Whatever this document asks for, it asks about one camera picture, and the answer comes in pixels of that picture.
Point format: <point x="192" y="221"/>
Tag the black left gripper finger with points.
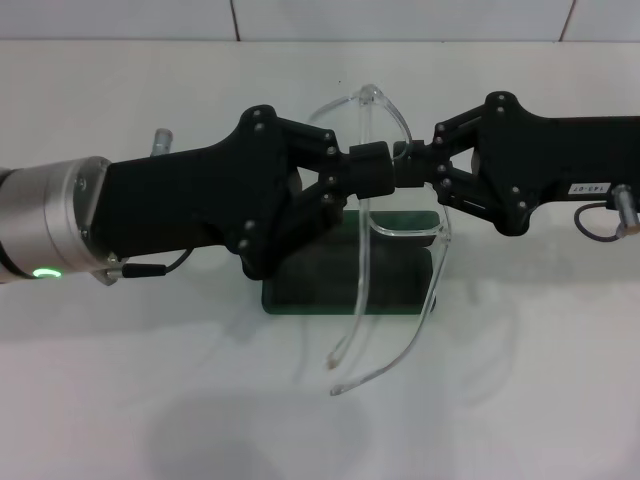
<point x="370" y="156"/>
<point x="372" y="182"/>

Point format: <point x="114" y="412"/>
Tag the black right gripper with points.
<point x="550" y="155"/>

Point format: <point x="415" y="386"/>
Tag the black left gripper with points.
<point x="200" y="200"/>

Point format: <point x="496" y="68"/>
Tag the clear transparent glasses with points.
<point x="363" y="235"/>

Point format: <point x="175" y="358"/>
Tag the green glasses case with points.
<point x="320" y="285"/>

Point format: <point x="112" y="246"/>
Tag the left gripper silver connector plug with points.
<point x="162" y="140"/>

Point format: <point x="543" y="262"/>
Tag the gripper silver connector plug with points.
<point x="162" y="140"/>
<point x="627" y="210"/>

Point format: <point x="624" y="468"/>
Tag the right gripper silver connector plug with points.
<point x="627" y="210"/>

